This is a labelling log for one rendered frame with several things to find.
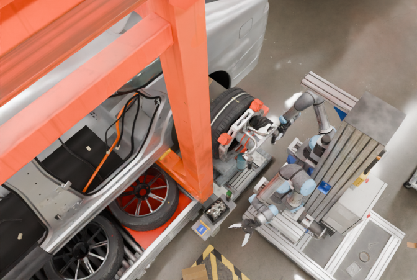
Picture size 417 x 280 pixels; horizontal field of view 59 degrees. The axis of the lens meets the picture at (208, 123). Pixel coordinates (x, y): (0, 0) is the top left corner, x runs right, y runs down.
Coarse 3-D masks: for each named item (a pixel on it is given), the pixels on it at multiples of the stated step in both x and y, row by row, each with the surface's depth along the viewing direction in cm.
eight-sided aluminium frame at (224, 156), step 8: (248, 112) 306; (256, 112) 310; (240, 120) 303; (256, 120) 342; (232, 128) 300; (240, 128) 302; (232, 136) 301; (240, 144) 348; (224, 152) 307; (232, 152) 342; (224, 160) 322
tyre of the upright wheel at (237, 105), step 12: (228, 96) 308; (240, 96) 311; (252, 96) 323; (216, 108) 303; (228, 108) 301; (240, 108) 302; (216, 120) 301; (228, 120) 298; (252, 120) 346; (216, 132) 301; (216, 144) 305; (216, 156) 326
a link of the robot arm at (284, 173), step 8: (280, 168) 252; (288, 168) 246; (296, 168) 243; (280, 176) 249; (288, 176) 246; (272, 184) 255; (280, 184) 253; (264, 192) 259; (272, 192) 258; (256, 200) 263; (264, 200) 261; (256, 208) 264
